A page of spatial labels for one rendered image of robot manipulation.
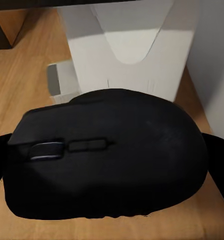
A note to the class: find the cabinet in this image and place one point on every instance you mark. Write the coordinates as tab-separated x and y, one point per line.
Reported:
10	24

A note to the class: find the desktop computer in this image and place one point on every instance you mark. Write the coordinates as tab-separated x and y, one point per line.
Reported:
62	81

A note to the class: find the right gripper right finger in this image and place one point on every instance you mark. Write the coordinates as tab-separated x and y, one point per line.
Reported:
215	146

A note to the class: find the mouse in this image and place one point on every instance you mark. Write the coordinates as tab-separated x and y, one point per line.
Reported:
111	152

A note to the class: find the desk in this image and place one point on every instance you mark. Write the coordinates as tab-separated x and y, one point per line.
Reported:
138	45

